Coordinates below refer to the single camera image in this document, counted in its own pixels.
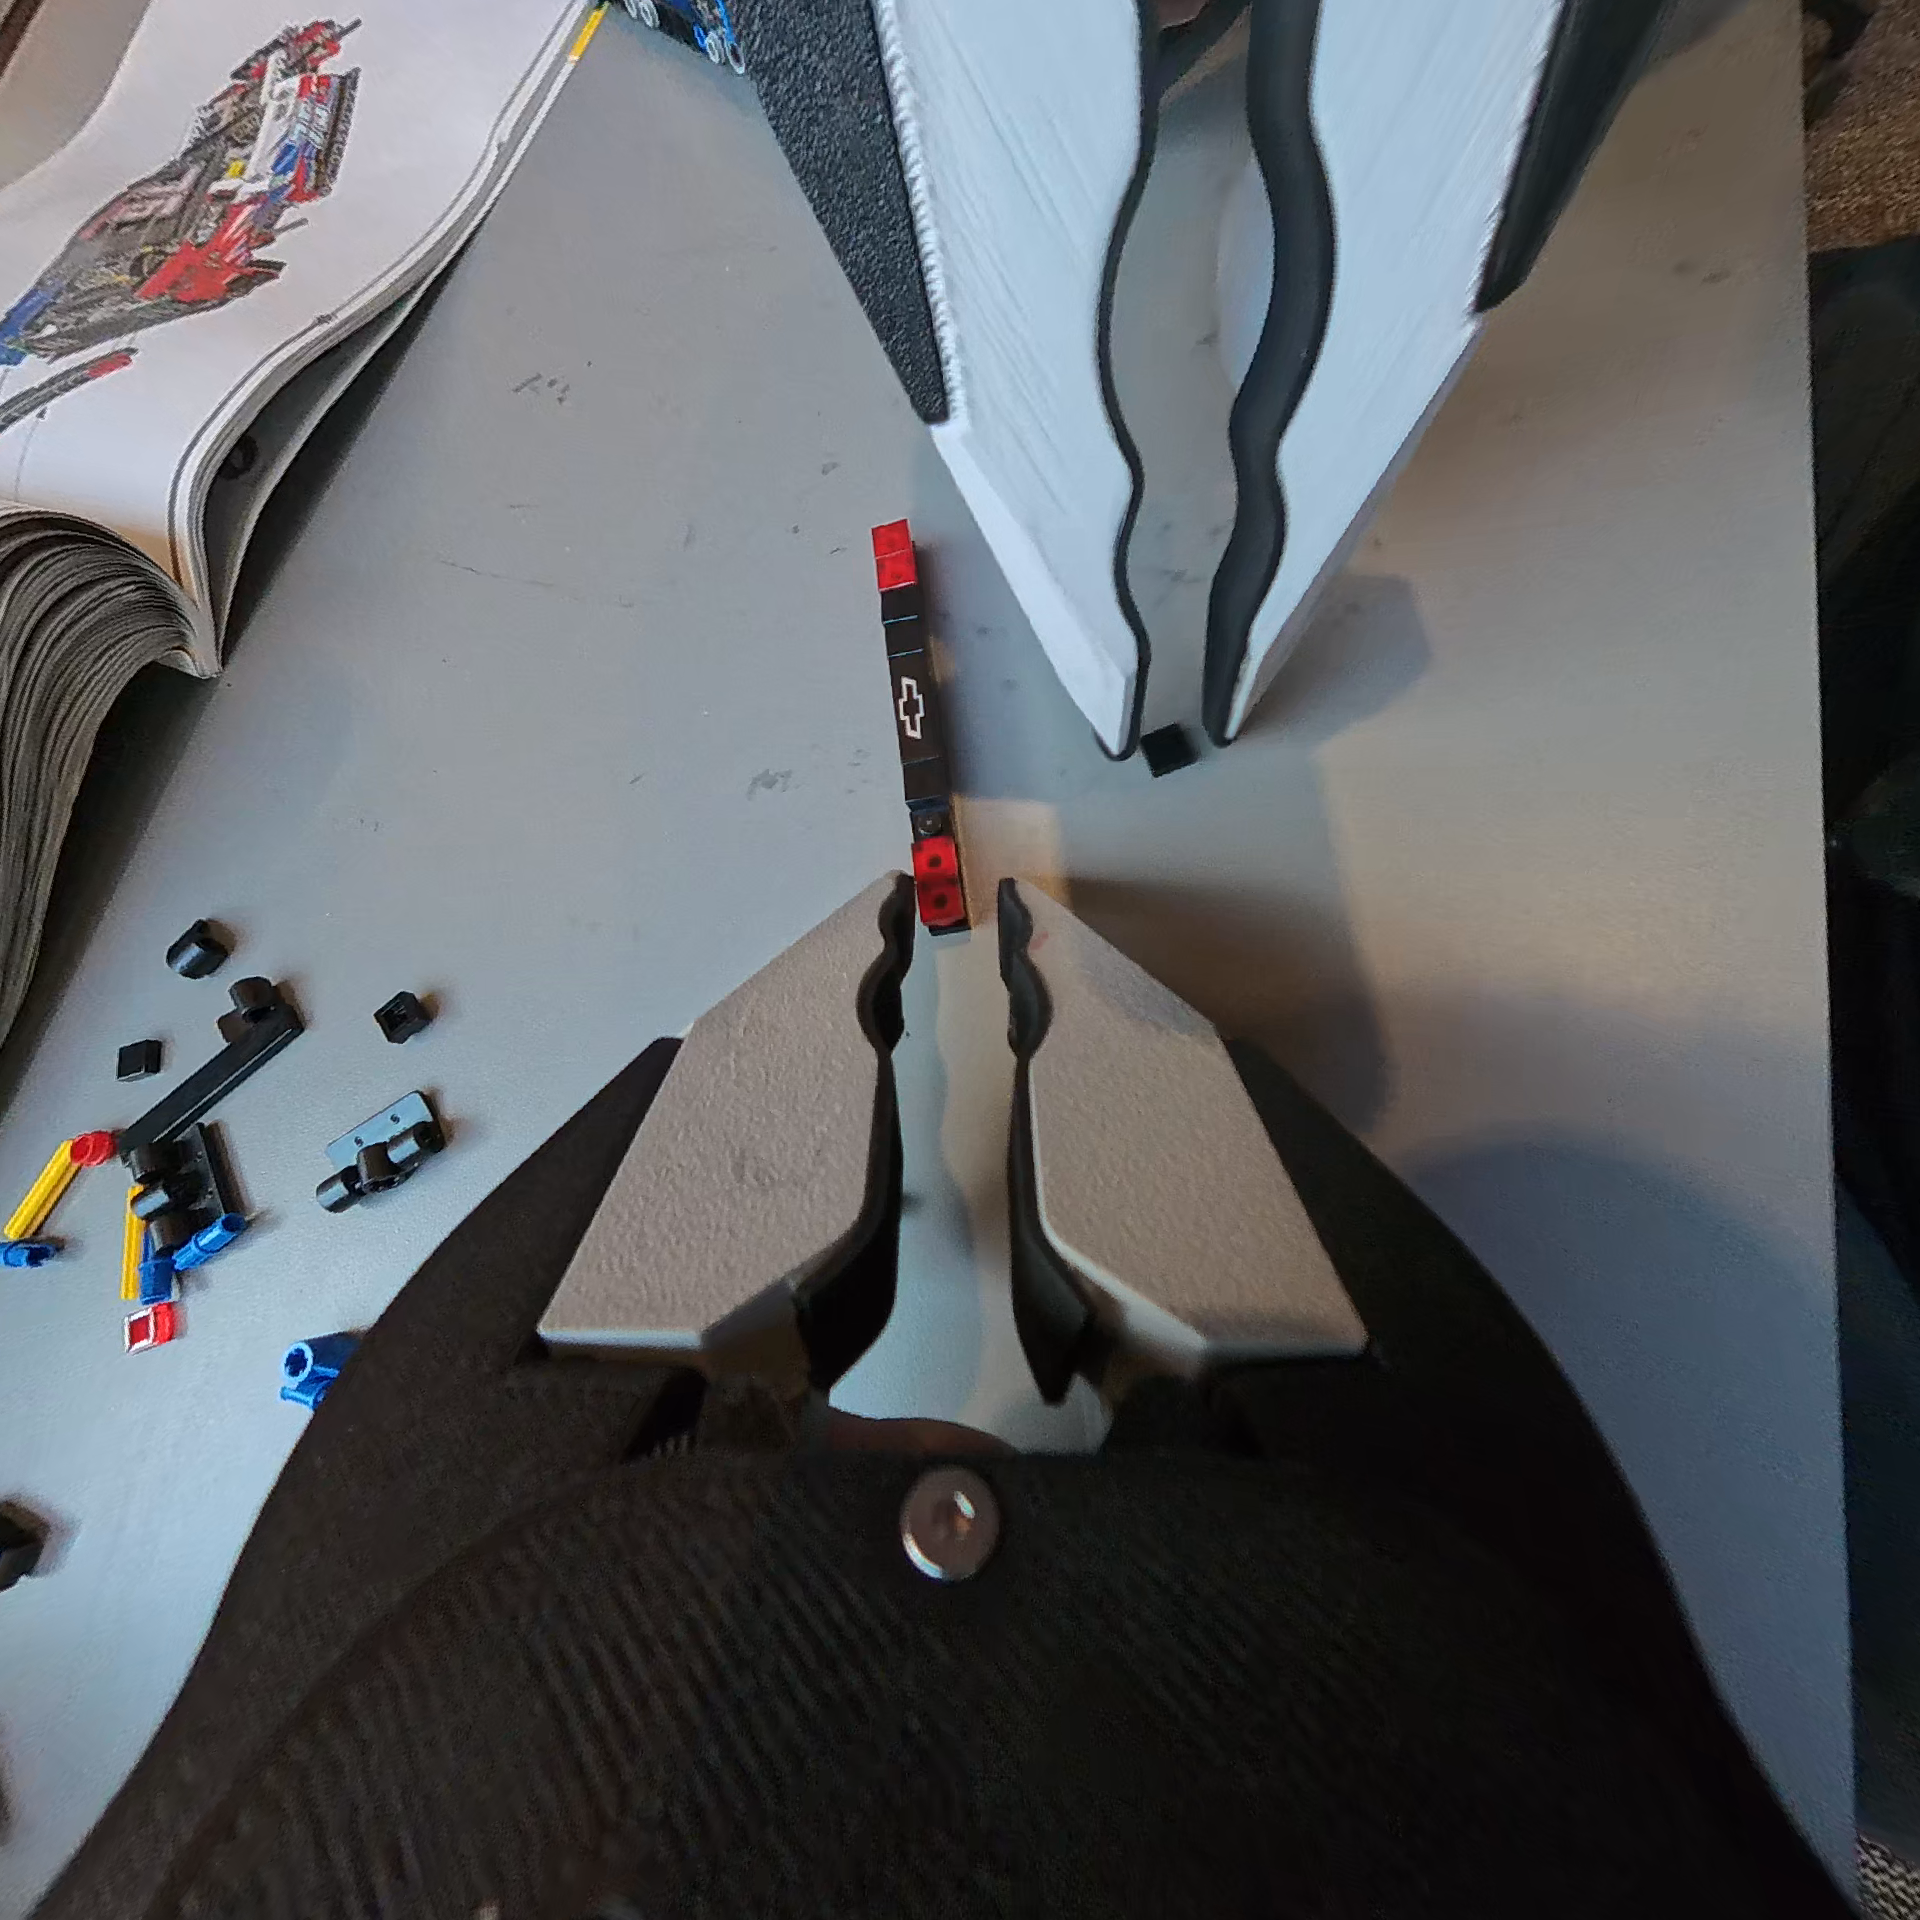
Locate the open instruction booklet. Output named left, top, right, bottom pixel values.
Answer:
left=0, top=0, right=599, bottom=1039

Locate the grey desk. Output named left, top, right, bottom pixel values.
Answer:
left=0, top=0, right=1860, bottom=1920

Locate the black and red brick strip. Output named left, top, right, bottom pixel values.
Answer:
left=868, top=515, right=970, bottom=940

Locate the long black beam brick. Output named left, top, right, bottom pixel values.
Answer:
left=120, top=975, right=305, bottom=1187

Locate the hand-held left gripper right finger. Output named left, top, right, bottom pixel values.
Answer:
left=994, top=879, right=1372, bottom=1405

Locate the yellow axle with red end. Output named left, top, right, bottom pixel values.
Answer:
left=0, top=1129, right=116, bottom=1272

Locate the black hinge plate brick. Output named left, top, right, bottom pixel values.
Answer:
left=314, top=1091, right=451, bottom=1214

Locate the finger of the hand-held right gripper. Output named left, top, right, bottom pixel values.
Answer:
left=878, top=0, right=1163, bottom=760
left=1197, top=0, right=1569, bottom=751

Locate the black plate brick assembly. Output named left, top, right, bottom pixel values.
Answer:
left=127, top=1123, right=247, bottom=1236

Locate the blue pin brick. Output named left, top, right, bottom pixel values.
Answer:
left=141, top=1210, right=254, bottom=1299

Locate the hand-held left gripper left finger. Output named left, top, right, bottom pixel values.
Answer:
left=534, top=879, right=920, bottom=1422

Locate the red blue black brick car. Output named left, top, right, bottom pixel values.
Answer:
left=590, top=0, right=750, bottom=70

